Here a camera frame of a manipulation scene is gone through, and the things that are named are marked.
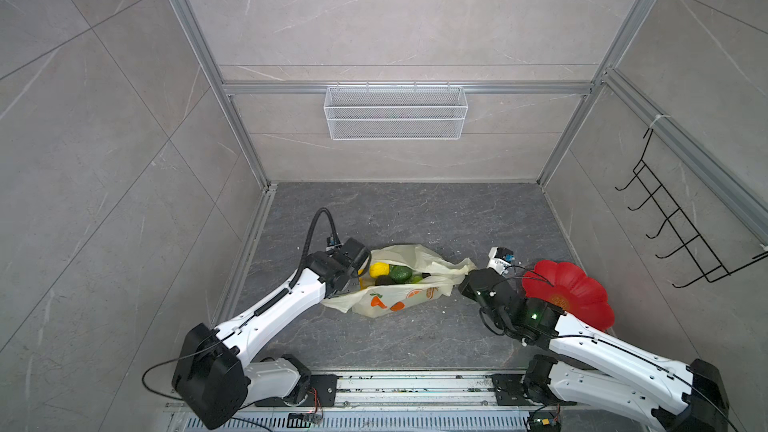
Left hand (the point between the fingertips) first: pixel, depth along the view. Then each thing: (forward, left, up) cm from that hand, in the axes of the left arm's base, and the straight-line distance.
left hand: (345, 275), depth 82 cm
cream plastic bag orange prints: (-9, -8, +3) cm, 13 cm away
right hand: (-2, -32, +4) cm, 32 cm away
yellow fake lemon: (+5, -9, -6) cm, 12 cm away
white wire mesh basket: (+51, -16, +18) cm, 57 cm away
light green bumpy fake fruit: (+3, -16, -6) cm, 17 cm away
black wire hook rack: (-5, -77, +24) cm, 80 cm away
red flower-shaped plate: (-1, -68, -10) cm, 69 cm away
